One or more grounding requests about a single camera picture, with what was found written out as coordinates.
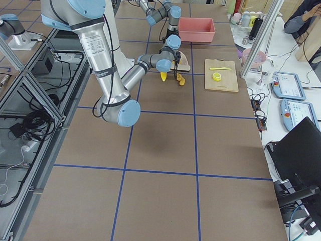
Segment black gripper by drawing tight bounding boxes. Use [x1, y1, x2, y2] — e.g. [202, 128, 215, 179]
[174, 51, 181, 63]
[165, 29, 179, 39]

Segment beige plastic dustpan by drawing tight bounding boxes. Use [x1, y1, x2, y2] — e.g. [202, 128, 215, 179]
[177, 51, 191, 72]

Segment tan toy ginger root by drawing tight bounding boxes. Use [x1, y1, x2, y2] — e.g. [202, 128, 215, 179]
[176, 73, 186, 86]

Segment yellow toy corn cob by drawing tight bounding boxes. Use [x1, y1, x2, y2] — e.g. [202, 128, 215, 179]
[160, 72, 167, 82]

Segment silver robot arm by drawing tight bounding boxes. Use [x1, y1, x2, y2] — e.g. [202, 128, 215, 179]
[134, 0, 182, 39]
[41, 1, 181, 127]

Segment pink plastic bin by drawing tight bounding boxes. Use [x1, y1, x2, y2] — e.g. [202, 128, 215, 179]
[179, 18, 216, 43]

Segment yellow plastic knife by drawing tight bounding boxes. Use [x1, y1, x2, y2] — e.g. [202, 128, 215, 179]
[209, 67, 232, 71]

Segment yellow lemon slices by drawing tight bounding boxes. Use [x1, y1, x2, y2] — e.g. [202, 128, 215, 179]
[212, 72, 222, 82]

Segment wooden cutting board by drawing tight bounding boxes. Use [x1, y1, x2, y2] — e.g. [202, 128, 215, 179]
[205, 59, 239, 92]

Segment pink bowl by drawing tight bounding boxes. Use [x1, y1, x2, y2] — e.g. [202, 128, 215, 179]
[241, 49, 267, 69]

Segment black bottle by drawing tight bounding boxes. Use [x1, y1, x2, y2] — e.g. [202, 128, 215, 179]
[249, 18, 263, 40]

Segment upper blue teach pendant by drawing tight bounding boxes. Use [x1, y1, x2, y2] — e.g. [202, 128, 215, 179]
[271, 72, 306, 100]

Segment blue teach pendant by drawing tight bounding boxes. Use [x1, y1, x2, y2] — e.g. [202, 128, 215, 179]
[271, 72, 306, 100]
[280, 99, 320, 131]

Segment seated person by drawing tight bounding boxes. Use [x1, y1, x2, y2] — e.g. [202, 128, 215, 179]
[283, 0, 321, 63]

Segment lower blue teach pendant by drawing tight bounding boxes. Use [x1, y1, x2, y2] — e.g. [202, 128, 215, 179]
[280, 99, 320, 131]

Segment black laptop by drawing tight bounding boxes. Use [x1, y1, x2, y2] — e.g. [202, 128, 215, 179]
[266, 116, 321, 201]

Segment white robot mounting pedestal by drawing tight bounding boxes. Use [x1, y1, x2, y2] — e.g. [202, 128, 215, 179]
[103, 0, 133, 77]

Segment aluminium frame post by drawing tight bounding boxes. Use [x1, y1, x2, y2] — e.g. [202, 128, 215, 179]
[240, 0, 284, 78]

